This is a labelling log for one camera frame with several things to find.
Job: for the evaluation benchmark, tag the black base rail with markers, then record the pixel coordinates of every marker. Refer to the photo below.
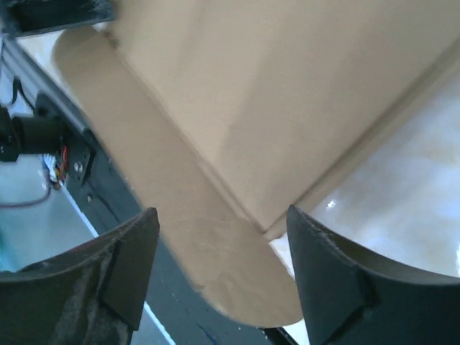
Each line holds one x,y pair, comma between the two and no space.
125,215

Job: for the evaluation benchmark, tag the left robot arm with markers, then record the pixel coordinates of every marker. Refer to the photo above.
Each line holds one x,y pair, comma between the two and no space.
28,129

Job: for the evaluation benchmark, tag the brown cardboard box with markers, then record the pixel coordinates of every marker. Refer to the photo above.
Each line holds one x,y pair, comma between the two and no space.
221,114

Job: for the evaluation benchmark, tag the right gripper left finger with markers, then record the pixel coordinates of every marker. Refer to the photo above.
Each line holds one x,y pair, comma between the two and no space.
91,294

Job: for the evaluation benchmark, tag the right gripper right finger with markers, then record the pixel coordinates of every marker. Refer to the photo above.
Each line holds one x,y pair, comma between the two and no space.
352,295

